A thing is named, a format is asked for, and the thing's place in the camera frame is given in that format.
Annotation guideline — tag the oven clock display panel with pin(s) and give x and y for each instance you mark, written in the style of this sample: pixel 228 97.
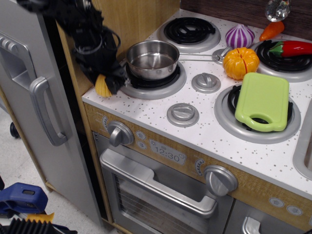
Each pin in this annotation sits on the oven clock display panel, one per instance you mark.
pixel 167 152

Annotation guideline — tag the clear crystal faucet knob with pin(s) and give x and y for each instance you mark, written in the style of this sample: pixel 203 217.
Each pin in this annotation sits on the clear crystal faucet knob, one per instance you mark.
pixel 277 10

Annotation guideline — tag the grey toy sink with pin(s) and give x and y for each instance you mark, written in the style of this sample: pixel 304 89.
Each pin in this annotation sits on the grey toy sink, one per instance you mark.
pixel 302 158

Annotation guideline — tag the front right stove burner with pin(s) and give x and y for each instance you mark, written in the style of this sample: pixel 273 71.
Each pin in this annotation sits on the front right stove burner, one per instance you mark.
pixel 224 110

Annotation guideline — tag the back right stove burner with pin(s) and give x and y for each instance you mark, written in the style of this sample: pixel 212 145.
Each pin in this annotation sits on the back right stove burner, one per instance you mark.
pixel 293 69

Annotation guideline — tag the silver oven door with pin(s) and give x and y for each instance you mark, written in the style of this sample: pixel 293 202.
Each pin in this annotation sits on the silver oven door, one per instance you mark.
pixel 148 197

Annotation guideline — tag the green plastic cutting board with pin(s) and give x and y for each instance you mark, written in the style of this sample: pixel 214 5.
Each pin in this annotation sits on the green plastic cutting board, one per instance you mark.
pixel 263 102

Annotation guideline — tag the small steel saucepan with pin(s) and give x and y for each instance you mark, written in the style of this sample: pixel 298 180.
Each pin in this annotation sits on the small steel saucepan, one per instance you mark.
pixel 154 59

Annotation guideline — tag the black caster wheel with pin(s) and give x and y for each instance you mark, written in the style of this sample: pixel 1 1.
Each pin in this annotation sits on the black caster wheel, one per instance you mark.
pixel 13 131

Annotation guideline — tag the yellow tape piece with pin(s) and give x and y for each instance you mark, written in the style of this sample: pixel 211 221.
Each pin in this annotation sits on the yellow tape piece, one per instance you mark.
pixel 48 218

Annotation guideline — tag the silver fridge door handle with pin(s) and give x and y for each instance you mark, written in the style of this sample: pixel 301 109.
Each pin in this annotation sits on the silver fridge door handle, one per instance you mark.
pixel 48 102

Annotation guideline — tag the orange toy carrot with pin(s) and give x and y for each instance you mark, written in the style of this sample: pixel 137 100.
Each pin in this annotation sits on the orange toy carrot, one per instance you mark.
pixel 272 30

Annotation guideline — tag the red toy chili pepper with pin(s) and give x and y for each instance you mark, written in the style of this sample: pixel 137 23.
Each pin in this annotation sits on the red toy chili pepper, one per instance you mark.
pixel 291 48

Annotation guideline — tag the purple white toy onion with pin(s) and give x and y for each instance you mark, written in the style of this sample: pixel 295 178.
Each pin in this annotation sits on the purple white toy onion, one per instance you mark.
pixel 239 36

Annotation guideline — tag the back left stove burner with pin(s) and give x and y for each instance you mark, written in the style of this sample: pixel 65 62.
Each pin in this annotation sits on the back left stove burner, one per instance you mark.
pixel 190 35

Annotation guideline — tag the small grey stovetop knob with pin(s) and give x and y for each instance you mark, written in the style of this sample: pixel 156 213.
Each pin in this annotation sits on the small grey stovetop knob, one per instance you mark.
pixel 219 55

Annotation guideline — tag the yellow toy corn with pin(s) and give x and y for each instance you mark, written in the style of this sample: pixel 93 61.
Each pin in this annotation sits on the yellow toy corn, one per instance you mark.
pixel 101 87

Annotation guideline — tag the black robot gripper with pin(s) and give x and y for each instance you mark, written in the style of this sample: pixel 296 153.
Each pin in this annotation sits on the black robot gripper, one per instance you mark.
pixel 102 60

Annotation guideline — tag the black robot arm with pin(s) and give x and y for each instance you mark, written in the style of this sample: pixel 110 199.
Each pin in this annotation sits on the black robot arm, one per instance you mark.
pixel 95 45

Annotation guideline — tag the right silver oven dial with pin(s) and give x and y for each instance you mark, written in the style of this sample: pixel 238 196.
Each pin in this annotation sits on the right silver oven dial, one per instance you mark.
pixel 219 180

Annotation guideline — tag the stove burner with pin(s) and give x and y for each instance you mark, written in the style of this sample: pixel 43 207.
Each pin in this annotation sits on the stove burner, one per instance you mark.
pixel 190 35
pixel 293 69
pixel 154 89
pixel 224 110

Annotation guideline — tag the silver lower cabinet door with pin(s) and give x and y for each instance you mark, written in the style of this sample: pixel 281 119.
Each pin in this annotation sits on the silver lower cabinet door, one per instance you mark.
pixel 245 219

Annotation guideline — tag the upper grey stovetop knob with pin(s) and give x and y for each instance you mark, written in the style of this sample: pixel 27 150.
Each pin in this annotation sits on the upper grey stovetop knob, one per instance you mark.
pixel 206 83

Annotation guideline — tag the grey toy fridge door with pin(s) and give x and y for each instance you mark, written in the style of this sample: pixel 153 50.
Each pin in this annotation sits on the grey toy fridge door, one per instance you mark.
pixel 26 53

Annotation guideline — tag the front left stove burner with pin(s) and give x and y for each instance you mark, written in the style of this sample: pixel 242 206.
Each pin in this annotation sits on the front left stove burner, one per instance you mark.
pixel 154 89

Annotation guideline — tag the blue clamp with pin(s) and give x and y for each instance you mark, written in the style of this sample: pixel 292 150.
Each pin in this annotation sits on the blue clamp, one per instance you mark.
pixel 23 198

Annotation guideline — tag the orange toy pumpkin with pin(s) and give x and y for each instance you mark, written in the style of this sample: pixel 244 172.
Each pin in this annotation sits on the orange toy pumpkin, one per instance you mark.
pixel 240 61

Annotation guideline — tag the left silver oven dial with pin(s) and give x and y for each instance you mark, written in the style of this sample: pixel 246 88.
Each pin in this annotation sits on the left silver oven dial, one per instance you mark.
pixel 119 134

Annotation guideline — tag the lower grey stovetop knob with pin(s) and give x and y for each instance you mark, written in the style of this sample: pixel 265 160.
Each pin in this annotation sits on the lower grey stovetop knob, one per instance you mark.
pixel 182 115

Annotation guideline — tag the silver oven dial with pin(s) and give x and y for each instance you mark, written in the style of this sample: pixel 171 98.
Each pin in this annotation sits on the silver oven dial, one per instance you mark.
pixel 219 180
pixel 119 134

